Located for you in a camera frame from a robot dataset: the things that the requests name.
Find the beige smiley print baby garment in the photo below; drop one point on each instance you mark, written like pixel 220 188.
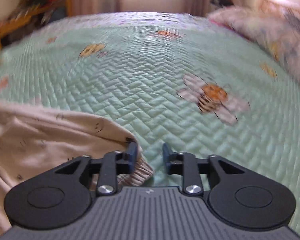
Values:
pixel 47 162

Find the floral folded duvet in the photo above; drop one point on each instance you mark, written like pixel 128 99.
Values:
pixel 274 26

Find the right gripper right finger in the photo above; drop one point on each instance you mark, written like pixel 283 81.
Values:
pixel 186 165

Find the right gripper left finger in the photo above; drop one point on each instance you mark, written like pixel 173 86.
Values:
pixel 113 164

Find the wooden bookshelf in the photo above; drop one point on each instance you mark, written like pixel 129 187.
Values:
pixel 22 10

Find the green quilted bee bedspread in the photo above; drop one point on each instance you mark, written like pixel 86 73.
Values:
pixel 129 67

